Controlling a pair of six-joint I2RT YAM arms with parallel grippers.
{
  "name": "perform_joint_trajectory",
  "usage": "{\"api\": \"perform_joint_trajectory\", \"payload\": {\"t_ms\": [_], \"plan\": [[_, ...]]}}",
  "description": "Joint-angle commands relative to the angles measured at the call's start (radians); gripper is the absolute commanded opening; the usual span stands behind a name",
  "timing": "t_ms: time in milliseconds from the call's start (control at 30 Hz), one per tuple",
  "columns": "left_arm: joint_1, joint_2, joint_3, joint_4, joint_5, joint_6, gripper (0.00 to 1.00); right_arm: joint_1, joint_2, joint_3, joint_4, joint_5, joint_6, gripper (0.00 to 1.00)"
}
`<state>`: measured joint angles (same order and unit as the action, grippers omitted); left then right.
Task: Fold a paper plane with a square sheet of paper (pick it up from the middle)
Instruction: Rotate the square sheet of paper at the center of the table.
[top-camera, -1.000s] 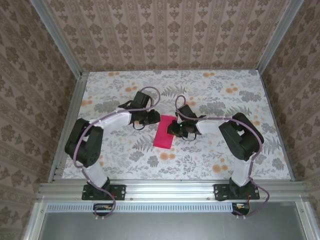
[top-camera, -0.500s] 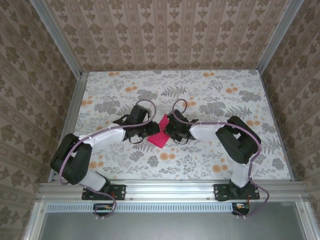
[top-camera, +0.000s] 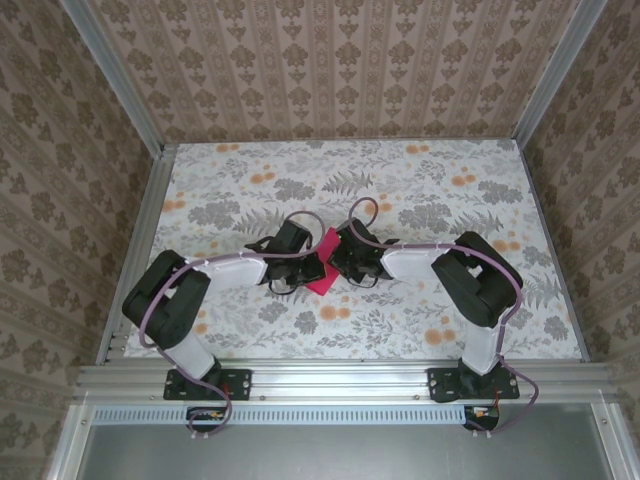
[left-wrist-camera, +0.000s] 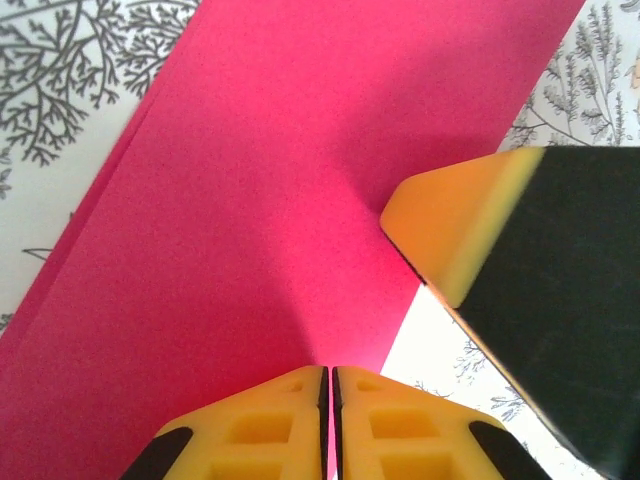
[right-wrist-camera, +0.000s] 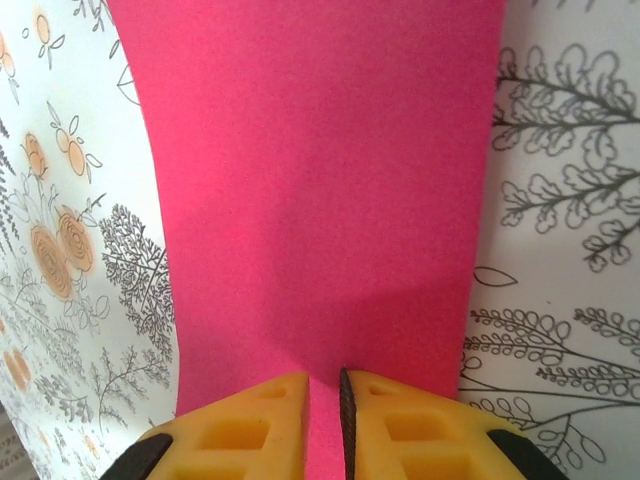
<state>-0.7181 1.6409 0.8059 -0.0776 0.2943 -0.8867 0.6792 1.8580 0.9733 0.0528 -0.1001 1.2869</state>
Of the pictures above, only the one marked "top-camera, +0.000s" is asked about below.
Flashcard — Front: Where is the pink square paper sheet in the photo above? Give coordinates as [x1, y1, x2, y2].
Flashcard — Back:
[304, 227, 345, 297]

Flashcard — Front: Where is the grey metal panel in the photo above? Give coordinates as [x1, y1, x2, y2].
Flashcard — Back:
[74, 423, 619, 480]

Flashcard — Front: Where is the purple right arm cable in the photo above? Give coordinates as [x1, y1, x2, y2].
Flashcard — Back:
[347, 196, 540, 441]

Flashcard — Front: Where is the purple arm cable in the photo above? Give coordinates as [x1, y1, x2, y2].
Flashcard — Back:
[347, 196, 540, 441]
[138, 210, 324, 441]

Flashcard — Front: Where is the wide aluminium cross rail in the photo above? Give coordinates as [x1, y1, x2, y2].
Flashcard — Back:
[74, 363, 619, 401]

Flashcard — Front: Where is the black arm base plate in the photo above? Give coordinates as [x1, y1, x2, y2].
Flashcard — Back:
[164, 368, 252, 401]
[427, 367, 521, 401]

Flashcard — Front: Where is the grey slotted cable duct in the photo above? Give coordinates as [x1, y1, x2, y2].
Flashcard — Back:
[92, 405, 464, 426]

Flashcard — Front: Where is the aluminium table side rail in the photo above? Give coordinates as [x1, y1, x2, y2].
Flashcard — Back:
[94, 143, 179, 365]

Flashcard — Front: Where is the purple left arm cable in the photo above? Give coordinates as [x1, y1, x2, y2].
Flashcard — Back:
[138, 210, 324, 441]

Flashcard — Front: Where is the black cable connector board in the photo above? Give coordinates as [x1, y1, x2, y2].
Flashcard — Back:
[463, 404, 501, 432]
[186, 407, 227, 434]

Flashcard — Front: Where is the aluminium frame post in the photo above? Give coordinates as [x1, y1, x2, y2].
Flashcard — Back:
[58, 0, 166, 157]
[510, 0, 600, 146]

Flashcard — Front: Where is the aluminium lower frame rail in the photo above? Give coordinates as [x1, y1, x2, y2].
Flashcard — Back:
[589, 402, 640, 480]
[44, 402, 96, 480]

